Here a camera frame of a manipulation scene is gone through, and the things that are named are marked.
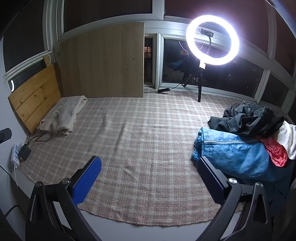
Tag white shirt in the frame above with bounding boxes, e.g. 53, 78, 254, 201
275, 120, 296, 160

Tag blue jeans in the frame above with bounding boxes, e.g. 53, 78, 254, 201
191, 127, 292, 183

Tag folded cream garment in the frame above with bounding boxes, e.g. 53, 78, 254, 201
37, 95, 88, 137

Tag black charger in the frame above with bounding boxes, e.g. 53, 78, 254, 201
19, 144, 31, 161

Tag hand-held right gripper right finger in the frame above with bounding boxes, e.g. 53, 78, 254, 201
196, 156, 272, 241

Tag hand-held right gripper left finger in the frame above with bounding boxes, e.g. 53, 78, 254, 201
25, 156, 102, 241

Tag white power strip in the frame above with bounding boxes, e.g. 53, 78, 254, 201
10, 144, 28, 166

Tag white ring light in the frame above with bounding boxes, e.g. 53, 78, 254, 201
186, 14, 239, 66

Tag coral red garment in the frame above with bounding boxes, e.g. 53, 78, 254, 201
259, 137, 288, 168

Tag black charger cable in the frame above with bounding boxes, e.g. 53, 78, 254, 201
25, 132, 53, 149

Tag black phone holder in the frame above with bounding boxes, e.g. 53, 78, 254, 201
200, 27, 215, 62

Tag large plywood board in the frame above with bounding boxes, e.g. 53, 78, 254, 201
59, 22, 145, 99

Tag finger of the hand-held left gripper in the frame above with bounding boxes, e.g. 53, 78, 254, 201
0, 128, 12, 142

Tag dark navy cloth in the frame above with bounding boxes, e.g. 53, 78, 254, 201
240, 160, 295, 218

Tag dark grey garment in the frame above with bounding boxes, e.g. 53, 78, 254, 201
208, 101, 287, 139

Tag pine plank board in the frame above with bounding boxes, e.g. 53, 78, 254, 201
8, 56, 62, 135

